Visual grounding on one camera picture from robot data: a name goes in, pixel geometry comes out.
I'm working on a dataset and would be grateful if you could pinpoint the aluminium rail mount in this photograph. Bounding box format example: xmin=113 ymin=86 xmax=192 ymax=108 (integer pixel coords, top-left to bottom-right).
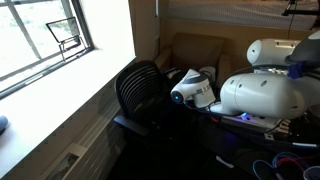
xmin=219 ymin=113 xmax=294 ymax=142

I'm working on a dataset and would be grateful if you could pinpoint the black slatted office chair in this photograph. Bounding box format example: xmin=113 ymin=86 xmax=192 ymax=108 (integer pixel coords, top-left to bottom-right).
xmin=112 ymin=59 xmax=171 ymax=138

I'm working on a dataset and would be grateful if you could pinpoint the black wire frame stand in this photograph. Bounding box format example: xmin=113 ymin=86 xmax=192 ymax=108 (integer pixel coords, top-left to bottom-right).
xmin=45 ymin=16 xmax=84 ymax=62

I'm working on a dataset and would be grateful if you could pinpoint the white wall heater unit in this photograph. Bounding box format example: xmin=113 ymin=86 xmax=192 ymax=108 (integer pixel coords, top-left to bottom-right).
xmin=43 ymin=99 xmax=128 ymax=180

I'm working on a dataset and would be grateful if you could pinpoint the blue cable bundle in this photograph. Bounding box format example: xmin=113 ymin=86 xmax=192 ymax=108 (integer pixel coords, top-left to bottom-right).
xmin=252 ymin=151 xmax=312 ymax=180

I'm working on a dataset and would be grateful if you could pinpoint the black robot table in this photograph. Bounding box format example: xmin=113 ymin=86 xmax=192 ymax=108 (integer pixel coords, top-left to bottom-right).
xmin=196 ymin=109 xmax=320 ymax=180

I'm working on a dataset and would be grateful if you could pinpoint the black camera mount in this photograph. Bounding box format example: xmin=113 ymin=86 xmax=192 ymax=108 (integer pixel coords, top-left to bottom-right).
xmin=281 ymin=0 xmax=320 ymax=17

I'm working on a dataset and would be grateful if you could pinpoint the white paper strip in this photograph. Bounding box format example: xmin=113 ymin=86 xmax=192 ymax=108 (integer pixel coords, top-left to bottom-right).
xmin=215 ymin=155 xmax=235 ymax=169

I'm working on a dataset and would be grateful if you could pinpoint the brown leather armchair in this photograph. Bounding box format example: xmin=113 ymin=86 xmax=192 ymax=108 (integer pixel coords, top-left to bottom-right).
xmin=154 ymin=32 xmax=234 ymax=88

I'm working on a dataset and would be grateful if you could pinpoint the bright glass window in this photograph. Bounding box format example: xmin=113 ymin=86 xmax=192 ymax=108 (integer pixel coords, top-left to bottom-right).
xmin=0 ymin=0 xmax=95 ymax=101

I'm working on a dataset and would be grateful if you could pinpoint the white quilted panel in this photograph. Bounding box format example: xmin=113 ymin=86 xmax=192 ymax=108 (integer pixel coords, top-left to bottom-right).
xmin=166 ymin=0 xmax=320 ymax=31

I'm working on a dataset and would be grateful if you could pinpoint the white cup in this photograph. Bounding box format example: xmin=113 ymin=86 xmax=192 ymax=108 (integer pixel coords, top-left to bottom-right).
xmin=302 ymin=165 xmax=320 ymax=180

